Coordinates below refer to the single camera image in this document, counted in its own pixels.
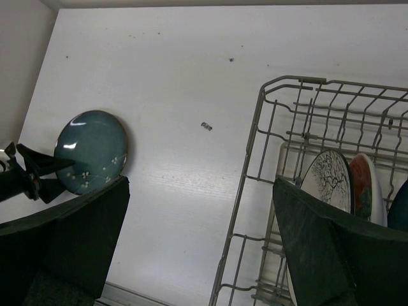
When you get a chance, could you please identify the grey wire dish rack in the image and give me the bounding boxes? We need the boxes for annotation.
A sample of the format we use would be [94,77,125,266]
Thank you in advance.
[209,75,407,305]

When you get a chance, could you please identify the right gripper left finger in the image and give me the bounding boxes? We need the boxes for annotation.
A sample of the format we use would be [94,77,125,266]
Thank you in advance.
[1,176,130,305]

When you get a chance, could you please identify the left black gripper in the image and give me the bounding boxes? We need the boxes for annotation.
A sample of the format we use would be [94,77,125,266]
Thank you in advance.
[1,142,75,204]

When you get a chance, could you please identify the red plate blue flower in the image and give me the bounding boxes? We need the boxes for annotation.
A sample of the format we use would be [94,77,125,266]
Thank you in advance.
[349,153,388,227]

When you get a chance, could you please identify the teal plate white flowers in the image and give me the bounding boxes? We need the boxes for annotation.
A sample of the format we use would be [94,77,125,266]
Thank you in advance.
[54,110,128,195]

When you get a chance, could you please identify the cream plate tree pattern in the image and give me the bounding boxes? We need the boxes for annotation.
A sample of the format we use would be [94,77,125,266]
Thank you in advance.
[286,149,355,306]

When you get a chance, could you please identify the dark teal plate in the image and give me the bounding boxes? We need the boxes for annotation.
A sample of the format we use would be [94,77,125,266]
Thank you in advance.
[388,180,408,232]

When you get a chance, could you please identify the aluminium rail frame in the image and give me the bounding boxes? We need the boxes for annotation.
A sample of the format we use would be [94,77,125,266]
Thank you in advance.
[94,282,168,306]

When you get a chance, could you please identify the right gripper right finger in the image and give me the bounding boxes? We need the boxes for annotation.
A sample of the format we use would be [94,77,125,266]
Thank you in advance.
[273,177,407,305]

